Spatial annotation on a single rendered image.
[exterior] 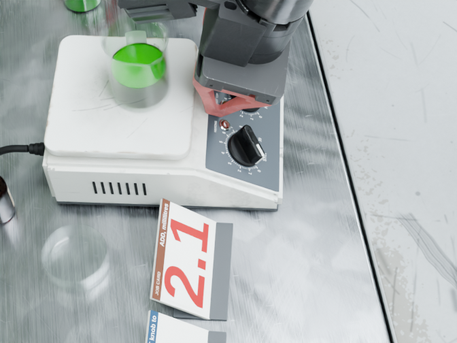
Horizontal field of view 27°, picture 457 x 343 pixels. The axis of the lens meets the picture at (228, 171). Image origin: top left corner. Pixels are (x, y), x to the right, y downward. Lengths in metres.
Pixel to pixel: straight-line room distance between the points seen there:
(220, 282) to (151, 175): 0.11
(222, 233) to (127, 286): 0.09
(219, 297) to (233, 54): 0.21
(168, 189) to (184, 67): 0.10
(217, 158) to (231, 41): 0.13
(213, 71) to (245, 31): 0.05
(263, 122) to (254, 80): 0.13
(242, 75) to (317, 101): 0.20
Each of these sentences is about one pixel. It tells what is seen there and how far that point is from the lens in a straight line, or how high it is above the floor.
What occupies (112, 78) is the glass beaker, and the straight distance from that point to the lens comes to 0.77.
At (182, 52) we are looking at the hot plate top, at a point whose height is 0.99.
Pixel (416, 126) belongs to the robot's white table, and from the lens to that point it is 0.90.
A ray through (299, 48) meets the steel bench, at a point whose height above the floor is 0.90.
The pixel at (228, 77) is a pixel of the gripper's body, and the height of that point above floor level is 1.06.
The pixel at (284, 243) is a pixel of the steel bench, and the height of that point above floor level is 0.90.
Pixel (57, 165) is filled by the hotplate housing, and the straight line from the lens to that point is 0.80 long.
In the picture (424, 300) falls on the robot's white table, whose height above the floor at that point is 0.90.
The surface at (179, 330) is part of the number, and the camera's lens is 0.77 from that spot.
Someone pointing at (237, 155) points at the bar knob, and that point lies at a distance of 0.80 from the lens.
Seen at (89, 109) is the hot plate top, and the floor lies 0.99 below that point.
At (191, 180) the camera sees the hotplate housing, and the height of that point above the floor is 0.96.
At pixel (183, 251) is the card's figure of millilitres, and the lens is 0.79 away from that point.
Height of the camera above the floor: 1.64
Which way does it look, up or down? 59 degrees down
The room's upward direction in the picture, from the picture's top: straight up
